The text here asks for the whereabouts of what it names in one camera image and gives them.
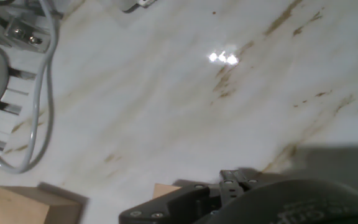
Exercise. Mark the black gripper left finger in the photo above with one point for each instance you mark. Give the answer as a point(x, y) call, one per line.
point(179, 205)

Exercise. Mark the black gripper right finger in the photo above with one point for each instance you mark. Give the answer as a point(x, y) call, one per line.
point(255, 185)

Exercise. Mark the large wooden cube block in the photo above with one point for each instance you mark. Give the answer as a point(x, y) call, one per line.
point(20, 207)
point(165, 190)

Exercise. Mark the marble pattern table mat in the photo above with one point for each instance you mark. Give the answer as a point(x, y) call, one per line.
point(166, 124)

